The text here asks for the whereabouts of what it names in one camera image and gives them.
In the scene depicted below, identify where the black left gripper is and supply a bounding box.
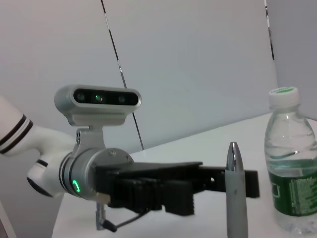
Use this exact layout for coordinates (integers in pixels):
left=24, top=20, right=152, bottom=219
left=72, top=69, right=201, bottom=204
left=95, top=161, right=261, bottom=217

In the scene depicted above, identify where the silver white pen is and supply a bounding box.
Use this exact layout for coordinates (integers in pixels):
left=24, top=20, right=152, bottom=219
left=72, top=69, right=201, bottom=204
left=224, top=141, right=249, bottom=238

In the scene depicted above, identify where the clear green-label water bottle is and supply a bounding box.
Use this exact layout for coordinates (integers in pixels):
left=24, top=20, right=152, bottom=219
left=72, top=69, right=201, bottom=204
left=264, top=85, right=317, bottom=235

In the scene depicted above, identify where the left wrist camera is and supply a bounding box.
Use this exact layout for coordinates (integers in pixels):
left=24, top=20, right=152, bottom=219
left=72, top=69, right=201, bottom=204
left=54, top=84, right=142, bottom=128

